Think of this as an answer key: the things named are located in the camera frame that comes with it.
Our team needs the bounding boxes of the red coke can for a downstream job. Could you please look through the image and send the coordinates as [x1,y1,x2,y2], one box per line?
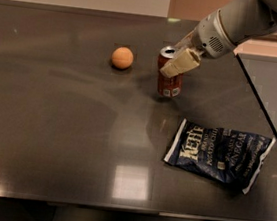
[157,46,183,98]

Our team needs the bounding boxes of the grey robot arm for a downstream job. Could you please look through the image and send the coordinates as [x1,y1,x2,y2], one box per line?
[160,0,277,78]

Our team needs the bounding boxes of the orange fruit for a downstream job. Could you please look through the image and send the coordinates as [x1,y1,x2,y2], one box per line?
[111,47,134,70]

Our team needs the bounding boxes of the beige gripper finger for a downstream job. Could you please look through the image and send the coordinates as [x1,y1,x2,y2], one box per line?
[175,31,193,50]
[160,46,202,78]

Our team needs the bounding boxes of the blue kettle chips bag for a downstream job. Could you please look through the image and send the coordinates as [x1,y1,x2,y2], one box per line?
[164,119,276,194]

